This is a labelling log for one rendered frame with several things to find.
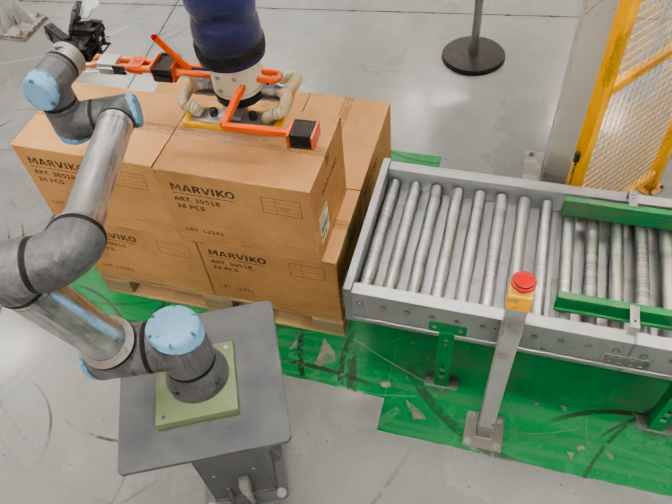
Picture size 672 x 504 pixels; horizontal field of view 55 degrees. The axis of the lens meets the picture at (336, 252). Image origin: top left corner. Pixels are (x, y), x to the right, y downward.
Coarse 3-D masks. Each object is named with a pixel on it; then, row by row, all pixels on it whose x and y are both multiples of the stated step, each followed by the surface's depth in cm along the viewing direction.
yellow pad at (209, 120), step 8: (208, 112) 218; (216, 112) 216; (248, 112) 213; (256, 112) 216; (184, 120) 217; (192, 120) 217; (200, 120) 216; (208, 120) 216; (216, 120) 215; (232, 120) 215; (248, 120) 214; (256, 120) 214; (280, 120) 214; (200, 128) 217; (208, 128) 216; (216, 128) 215
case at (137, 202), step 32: (96, 96) 260; (160, 96) 257; (32, 128) 250; (160, 128) 245; (32, 160) 249; (64, 160) 244; (128, 160) 235; (64, 192) 261; (128, 192) 248; (160, 192) 242; (128, 224) 266; (160, 224) 259
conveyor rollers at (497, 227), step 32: (416, 192) 269; (480, 192) 266; (384, 224) 259; (448, 224) 257; (480, 224) 258; (544, 224) 253; (416, 256) 248; (448, 256) 247; (512, 256) 246; (544, 256) 244; (640, 256) 241; (416, 288) 239; (544, 288) 236; (640, 288) 232; (608, 320) 227
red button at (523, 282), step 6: (516, 276) 179; (522, 276) 179; (528, 276) 179; (534, 276) 180; (516, 282) 178; (522, 282) 178; (528, 282) 178; (534, 282) 178; (516, 288) 178; (522, 288) 177; (528, 288) 177; (534, 288) 177
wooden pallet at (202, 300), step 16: (112, 288) 315; (128, 288) 310; (144, 288) 314; (160, 288) 313; (176, 288) 298; (192, 304) 306; (208, 304) 302; (224, 304) 297; (240, 304) 304; (288, 320) 296; (304, 320) 296; (320, 320) 286; (336, 320) 282
